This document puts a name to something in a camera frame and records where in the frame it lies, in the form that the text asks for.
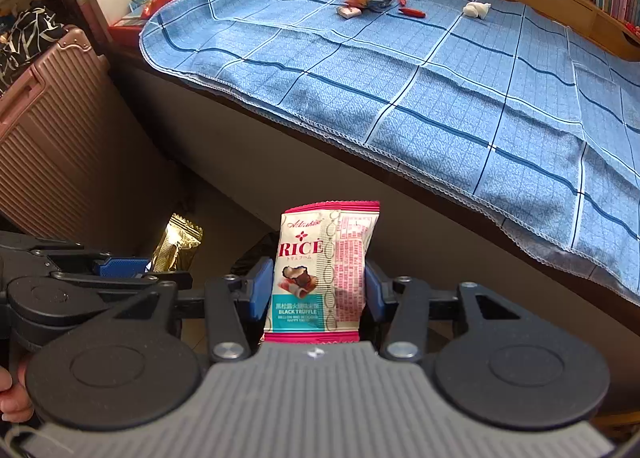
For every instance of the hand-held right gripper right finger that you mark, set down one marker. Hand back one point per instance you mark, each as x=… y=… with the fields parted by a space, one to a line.
x=374 y=290

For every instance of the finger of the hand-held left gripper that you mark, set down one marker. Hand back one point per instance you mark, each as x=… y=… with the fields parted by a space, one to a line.
x=150 y=281
x=125 y=267

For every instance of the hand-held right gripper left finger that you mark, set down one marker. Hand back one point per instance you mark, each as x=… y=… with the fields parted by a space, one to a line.
x=260 y=288

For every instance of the gold foil wrapper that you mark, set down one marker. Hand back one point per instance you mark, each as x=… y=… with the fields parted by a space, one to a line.
x=175 y=243

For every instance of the pink edged white snack packet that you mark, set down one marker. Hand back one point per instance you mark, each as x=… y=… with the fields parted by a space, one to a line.
x=310 y=268

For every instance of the colourful snack packet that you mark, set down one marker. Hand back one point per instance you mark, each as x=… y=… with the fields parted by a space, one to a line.
x=367 y=1

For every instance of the person's left hand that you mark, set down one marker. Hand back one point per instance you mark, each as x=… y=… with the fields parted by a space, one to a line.
x=12 y=400

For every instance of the pink ribbed suitcase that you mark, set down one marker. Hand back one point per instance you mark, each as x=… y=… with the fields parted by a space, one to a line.
x=75 y=147

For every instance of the blue checked cloth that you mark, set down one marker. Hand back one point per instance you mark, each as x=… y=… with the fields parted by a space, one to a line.
x=400 y=62

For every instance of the red flat box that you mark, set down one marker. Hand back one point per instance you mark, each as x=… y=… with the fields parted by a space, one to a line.
x=127 y=27

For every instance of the black white patterned cloth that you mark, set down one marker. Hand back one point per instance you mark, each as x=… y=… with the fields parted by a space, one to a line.
x=30 y=37

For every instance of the pale pink wrapper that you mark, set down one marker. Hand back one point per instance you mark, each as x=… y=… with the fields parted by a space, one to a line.
x=348 y=11

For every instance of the white crumpled tissue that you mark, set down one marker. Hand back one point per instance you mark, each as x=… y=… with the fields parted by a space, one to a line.
x=477 y=10

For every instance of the small red toy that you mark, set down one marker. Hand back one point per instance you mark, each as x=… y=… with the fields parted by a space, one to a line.
x=632 y=27

